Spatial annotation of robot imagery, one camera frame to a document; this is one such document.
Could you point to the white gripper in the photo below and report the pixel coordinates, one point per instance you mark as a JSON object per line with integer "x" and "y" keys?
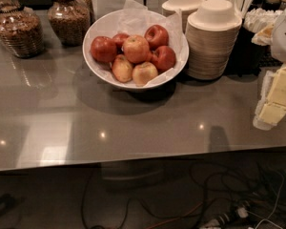
{"x": 284, "y": 37}

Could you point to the red apple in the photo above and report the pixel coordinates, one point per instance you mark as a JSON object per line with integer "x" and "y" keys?
{"x": 119, "y": 39}
{"x": 163, "y": 58}
{"x": 156, "y": 36}
{"x": 103, "y": 49}

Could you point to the red apple back right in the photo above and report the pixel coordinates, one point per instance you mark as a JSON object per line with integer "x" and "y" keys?
{"x": 156, "y": 36}

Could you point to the yellow-red apple front right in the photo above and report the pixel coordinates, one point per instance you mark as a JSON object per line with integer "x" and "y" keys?
{"x": 143, "y": 73}

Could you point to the yellow-red apple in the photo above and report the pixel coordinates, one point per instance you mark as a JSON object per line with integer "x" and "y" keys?
{"x": 143, "y": 73}
{"x": 122, "y": 69}

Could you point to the orange-red apple centre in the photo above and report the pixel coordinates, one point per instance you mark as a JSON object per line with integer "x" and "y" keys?
{"x": 136, "y": 48}

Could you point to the yellow-red apple front left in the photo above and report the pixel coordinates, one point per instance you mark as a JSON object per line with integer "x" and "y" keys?
{"x": 122, "y": 69}

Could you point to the red apple back left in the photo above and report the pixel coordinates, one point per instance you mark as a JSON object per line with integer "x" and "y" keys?
{"x": 119, "y": 39}

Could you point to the red apple far left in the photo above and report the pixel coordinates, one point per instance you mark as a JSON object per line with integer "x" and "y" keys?
{"x": 103, "y": 49}

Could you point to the white ceramic bowl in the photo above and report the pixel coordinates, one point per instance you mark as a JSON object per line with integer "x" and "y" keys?
{"x": 103, "y": 70}

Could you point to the black condiment caddy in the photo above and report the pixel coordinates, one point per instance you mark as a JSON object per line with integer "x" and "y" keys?
{"x": 246, "y": 54}

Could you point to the front stack of paper bowls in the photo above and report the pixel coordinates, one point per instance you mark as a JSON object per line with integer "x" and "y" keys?
{"x": 211, "y": 33}

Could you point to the dark bottle with cap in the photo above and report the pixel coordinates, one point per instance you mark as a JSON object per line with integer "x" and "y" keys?
{"x": 271, "y": 4}

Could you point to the power strip on floor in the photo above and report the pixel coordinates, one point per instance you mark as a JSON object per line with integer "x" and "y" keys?
{"x": 221, "y": 220}

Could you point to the glass jar of granola middle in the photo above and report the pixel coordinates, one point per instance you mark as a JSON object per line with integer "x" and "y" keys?
{"x": 70, "y": 20}

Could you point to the glass jar of granola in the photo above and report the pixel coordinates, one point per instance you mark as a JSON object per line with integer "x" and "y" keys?
{"x": 70, "y": 20}
{"x": 20, "y": 29}

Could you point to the glass jar of granola left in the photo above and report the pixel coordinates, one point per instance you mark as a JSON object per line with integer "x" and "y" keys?
{"x": 20, "y": 29}

